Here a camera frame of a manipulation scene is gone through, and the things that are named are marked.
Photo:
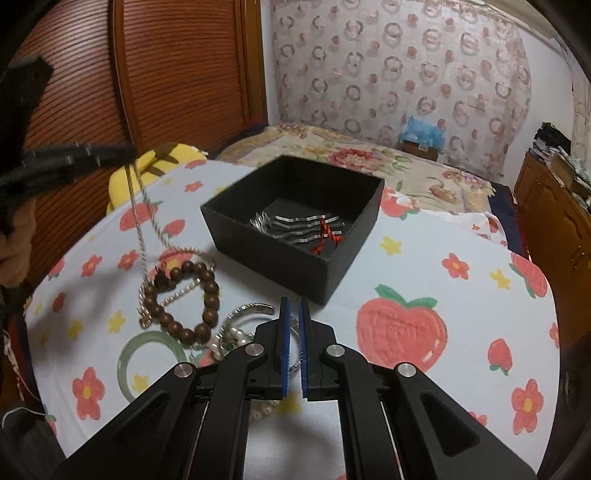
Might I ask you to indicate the floral bed blanket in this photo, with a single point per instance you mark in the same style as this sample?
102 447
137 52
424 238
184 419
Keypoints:
351 154

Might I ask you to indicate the small cardboard box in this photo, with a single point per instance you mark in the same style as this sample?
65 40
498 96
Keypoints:
418 150

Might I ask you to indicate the dark blue bed sheet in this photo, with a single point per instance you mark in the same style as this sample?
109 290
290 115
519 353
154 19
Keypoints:
508 217

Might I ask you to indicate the wooden side cabinet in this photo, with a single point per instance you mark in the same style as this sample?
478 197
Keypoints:
554 212

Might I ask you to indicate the blue plastic bag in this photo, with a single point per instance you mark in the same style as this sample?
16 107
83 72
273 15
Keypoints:
422 129

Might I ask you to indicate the black square box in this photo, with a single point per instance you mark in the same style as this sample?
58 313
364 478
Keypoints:
277 258

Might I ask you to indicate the person's left hand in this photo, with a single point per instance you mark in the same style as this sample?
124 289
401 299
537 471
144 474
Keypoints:
16 249

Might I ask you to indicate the stack of folded clothes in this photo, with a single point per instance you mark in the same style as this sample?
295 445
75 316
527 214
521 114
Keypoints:
551 138

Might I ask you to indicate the pale green jade bangle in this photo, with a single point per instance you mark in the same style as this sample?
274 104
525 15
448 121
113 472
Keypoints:
127 353

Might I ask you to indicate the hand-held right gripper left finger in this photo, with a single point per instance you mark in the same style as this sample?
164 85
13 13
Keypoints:
284 350

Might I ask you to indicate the wooden louvered wardrobe door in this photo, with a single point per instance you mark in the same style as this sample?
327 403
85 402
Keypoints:
184 69

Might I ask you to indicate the yellow plush toy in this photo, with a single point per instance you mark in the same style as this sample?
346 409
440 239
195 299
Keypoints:
161 159

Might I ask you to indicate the silver bangle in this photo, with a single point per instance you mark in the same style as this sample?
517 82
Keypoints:
251 307

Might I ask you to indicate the dark cloth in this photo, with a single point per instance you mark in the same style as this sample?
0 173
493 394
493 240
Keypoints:
23 447

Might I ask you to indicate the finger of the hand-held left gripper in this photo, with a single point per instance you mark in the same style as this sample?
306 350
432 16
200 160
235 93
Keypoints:
78 154

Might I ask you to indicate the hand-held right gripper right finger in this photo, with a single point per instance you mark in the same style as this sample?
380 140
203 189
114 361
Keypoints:
304 355

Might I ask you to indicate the strawberry flower printed cloth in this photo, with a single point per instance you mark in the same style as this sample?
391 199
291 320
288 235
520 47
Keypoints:
415 258

